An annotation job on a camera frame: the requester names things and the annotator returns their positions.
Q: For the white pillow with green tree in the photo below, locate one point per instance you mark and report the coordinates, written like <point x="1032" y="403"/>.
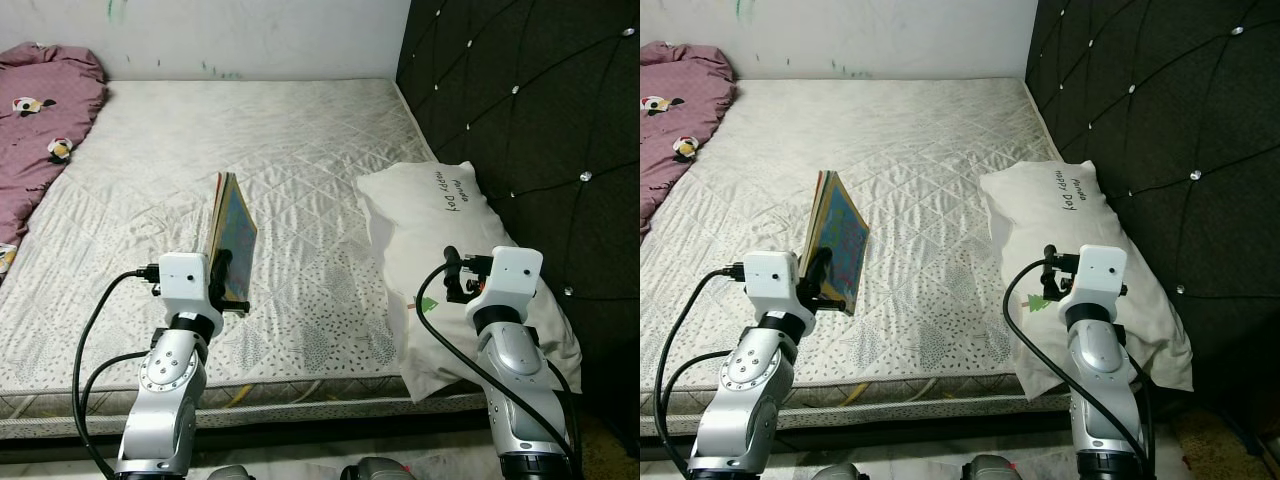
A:
<point x="420" y="230"/>
<point x="1050" y="230"/>

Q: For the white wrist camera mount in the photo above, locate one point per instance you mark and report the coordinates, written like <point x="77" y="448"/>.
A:
<point x="182" y="280"/>
<point x="515" y="280"/>
<point x="1098" y="278"/>
<point x="768" y="280"/>

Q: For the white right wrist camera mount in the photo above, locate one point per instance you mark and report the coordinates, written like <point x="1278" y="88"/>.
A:
<point x="515" y="280"/>
<point x="1098" y="278"/>

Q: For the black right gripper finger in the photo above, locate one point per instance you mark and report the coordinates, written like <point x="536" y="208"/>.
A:
<point x="1050" y="258"/>
<point x="451" y="260"/>

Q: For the white quilted mattress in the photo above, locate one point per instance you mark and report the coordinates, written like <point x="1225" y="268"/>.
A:
<point x="900" y="140"/>
<point x="150" y="180"/>

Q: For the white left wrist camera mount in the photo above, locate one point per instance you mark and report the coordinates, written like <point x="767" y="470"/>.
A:
<point x="768" y="280"/>
<point x="182" y="280"/>

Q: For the left robot leg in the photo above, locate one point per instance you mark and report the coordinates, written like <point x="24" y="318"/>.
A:
<point x="230" y="473"/>
<point x="836" y="473"/>

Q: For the purple blanket with panda prints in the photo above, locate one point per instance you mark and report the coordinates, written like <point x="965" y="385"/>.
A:
<point x="40" y="130"/>
<point x="670" y="120"/>

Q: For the colourful children's book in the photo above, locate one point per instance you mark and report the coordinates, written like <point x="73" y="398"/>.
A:
<point x="238" y="235"/>
<point x="848" y="235"/>

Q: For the black tufted headboard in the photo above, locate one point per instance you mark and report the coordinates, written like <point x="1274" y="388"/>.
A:
<point x="540" y="120"/>
<point x="1170" y="120"/>

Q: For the robot leg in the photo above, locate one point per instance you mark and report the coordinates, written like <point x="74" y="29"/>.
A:
<point x="836" y="473"/>
<point x="230" y="473"/>
<point x="378" y="470"/>
<point x="990" y="470"/>

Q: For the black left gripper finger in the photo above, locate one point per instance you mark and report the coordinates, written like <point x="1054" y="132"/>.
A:
<point x="818" y="272"/>
<point x="222" y="275"/>

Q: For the right robot leg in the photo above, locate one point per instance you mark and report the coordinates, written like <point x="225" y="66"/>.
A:
<point x="378" y="470"/>
<point x="990" y="470"/>

